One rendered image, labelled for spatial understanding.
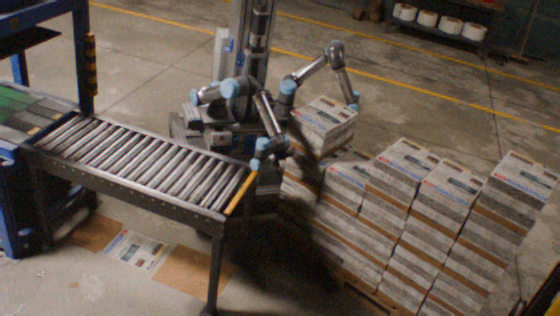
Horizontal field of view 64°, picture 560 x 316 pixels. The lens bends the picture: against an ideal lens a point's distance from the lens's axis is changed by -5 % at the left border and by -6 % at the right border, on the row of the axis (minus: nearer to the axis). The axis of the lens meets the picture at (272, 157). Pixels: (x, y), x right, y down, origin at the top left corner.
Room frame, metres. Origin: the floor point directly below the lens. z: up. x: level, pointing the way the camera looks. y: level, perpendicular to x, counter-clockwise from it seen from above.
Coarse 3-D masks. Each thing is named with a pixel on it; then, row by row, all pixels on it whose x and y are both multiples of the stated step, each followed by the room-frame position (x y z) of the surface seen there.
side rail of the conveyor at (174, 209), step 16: (32, 160) 2.08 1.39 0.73; (48, 160) 2.05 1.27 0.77; (64, 160) 2.04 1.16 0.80; (64, 176) 2.02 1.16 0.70; (80, 176) 1.99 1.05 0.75; (96, 176) 1.97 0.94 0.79; (112, 176) 1.98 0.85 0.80; (112, 192) 1.94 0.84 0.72; (128, 192) 1.92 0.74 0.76; (144, 192) 1.90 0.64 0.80; (160, 192) 1.92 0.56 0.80; (144, 208) 1.90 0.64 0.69; (160, 208) 1.87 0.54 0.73; (176, 208) 1.85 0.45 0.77; (192, 208) 1.84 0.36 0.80; (192, 224) 1.83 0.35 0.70; (208, 224) 1.81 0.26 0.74; (224, 224) 1.80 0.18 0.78
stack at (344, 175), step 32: (288, 160) 2.54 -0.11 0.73; (352, 160) 2.53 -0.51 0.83; (288, 192) 2.51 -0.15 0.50; (352, 192) 2.28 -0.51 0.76; (288, 224) 2.49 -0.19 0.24; (352, 224) 2.23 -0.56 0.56; (384, 224) 2.13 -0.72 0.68; (416, 224) 2.03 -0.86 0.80; (352, 256) 2.20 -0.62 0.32; (384, 256) 2.09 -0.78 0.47; (416, 256) 1.99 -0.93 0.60; (384, 288) 2.04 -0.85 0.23
